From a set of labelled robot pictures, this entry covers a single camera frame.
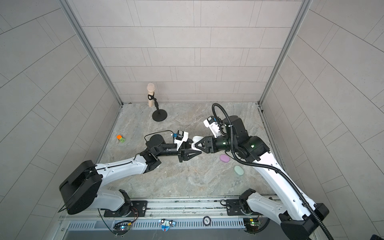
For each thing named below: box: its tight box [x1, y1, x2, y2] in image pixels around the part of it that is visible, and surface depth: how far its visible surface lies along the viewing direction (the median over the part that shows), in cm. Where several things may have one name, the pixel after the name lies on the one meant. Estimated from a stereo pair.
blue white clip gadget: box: [158, 218, 176, 232], surface depth 67 cm
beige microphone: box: [146, 83, 156, 107], surface depth 91 cm
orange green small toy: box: [116, 134, 126, 143], surface depth 96 cm
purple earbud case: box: [220, 154, 230, 163], surface depth 88 cm
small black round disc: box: [202, 215, 212, 227], surface depth 69 cm
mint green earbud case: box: [234, 165, 245, 176], surface depth 84 cm
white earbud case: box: [192, 135, 204, 143], surface depth 65 cm
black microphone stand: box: [148, 92, 168, 122], surface depth 109 cm
